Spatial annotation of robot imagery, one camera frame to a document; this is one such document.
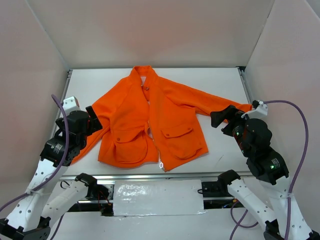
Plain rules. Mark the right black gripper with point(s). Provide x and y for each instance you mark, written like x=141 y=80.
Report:
x=230 y=122

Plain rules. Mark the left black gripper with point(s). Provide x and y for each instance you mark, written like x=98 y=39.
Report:
x=90 y=122

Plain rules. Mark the orange zip jacket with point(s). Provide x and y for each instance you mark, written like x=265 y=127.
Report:
x=148 y=119

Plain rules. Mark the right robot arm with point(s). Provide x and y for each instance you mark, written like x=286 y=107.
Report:
x=284 y=220

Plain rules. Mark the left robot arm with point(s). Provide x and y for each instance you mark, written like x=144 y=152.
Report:
x=34 y=216

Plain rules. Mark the white foil-covered board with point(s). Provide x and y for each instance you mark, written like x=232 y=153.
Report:
x=157 y=198

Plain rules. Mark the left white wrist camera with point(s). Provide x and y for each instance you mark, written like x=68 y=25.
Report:
x=70 y=104

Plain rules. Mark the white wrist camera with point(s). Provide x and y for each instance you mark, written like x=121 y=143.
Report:
x=259 y=111
x=70 y=104

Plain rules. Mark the left aluminium table rail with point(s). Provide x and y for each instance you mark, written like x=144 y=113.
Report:
x=63 y=96

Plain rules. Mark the aluminium table rail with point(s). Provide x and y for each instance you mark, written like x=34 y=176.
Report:
x=245 y=83
x=63 y=96
x=156 y=177

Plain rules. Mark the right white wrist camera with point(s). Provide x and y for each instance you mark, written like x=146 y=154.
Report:
x=259 y=111

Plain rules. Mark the right aluminium table rail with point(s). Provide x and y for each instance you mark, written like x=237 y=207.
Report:
x=245 y=83

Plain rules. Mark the front aluminium table rail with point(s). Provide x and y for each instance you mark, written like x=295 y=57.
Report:
x=156 y=177

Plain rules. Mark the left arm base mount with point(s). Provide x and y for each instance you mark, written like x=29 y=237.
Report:
x=99 y=203

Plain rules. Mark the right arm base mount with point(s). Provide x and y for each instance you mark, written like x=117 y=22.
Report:
x=214 y=197

